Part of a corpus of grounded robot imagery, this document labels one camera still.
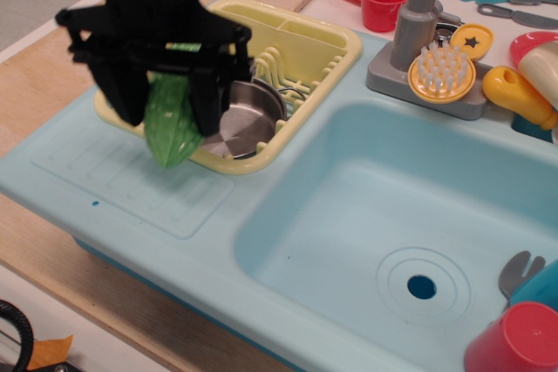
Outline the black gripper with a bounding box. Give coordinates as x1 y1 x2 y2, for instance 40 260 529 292
55 0 253 137

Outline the green toy squash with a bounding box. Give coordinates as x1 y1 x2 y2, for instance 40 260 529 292
144 71 205 168

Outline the steel pot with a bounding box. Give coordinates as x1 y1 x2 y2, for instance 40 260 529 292
201 78 304 159

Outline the yellow dish rack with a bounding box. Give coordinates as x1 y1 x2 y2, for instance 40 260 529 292
93 0 364 176

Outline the red cup upright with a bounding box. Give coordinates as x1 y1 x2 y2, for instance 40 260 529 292
361 0 406 32

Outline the light blue toy sink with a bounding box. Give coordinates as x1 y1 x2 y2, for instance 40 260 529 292
1 35 557 371

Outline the grey toy faucet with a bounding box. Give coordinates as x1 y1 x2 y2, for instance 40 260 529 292
366 0 487 120

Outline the yellow dish brush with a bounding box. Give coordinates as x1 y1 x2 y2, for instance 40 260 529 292
407 41 476 105

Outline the orange tape piece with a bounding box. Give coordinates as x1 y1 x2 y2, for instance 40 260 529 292
27 335 73 370

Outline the yellow star lid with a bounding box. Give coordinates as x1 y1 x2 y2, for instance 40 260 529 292
450 24 494 62

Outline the red plate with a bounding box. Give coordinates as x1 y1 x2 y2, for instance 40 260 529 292
509 31 558 68

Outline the cream toy bottle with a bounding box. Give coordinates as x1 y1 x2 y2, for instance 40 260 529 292
519 41 557 109

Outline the grey toy knife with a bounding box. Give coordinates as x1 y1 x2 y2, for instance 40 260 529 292
477 3 558 30

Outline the grey toy fork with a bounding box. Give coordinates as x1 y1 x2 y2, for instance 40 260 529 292
498 250 546 301

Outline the teal cup foreground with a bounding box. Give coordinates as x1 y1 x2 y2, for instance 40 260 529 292
509 260 557 311

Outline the red cup foreground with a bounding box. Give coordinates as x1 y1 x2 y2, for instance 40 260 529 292
464 301 557 372

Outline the black cable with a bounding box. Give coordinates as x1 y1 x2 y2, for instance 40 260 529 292
0 300 35 372

